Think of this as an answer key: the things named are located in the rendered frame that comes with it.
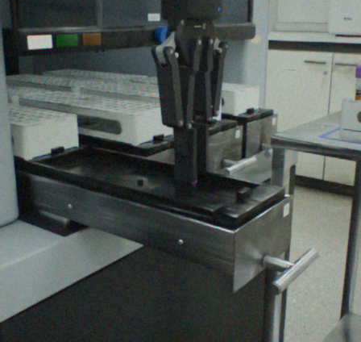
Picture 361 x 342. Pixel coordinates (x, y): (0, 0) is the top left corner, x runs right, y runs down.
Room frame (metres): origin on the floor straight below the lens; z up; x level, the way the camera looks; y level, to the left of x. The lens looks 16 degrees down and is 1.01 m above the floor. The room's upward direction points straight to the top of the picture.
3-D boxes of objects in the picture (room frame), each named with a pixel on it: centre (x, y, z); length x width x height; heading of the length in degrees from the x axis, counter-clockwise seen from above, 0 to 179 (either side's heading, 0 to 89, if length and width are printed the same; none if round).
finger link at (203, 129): (0.64, -0.02, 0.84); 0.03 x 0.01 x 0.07; 53
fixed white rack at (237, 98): (1.14, -0.02, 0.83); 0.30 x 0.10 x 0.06; 53
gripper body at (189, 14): (0.63, -0.01, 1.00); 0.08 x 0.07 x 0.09; 143
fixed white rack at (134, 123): (0.90, 0.16, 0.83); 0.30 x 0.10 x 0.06; 53
